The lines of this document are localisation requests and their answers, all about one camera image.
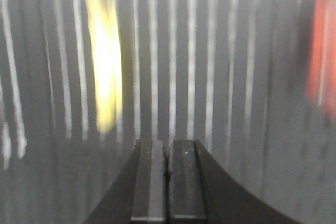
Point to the red rotary knob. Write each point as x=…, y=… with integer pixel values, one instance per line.
x=321, y=78

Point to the yellow rotary knob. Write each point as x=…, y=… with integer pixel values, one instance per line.
x=106, y=58

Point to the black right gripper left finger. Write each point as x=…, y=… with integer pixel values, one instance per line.
x=138, y=194

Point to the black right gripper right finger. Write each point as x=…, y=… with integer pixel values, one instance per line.
x=200, y=191

